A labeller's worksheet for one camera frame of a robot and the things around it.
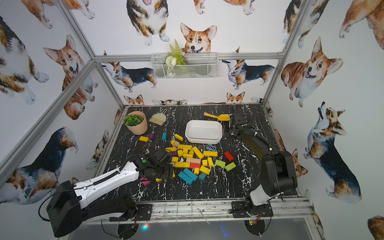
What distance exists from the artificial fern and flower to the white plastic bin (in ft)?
→ 1.24

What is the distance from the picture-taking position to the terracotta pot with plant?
968 mm

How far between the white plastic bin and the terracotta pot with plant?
29cm

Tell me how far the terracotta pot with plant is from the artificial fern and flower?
1.19ft
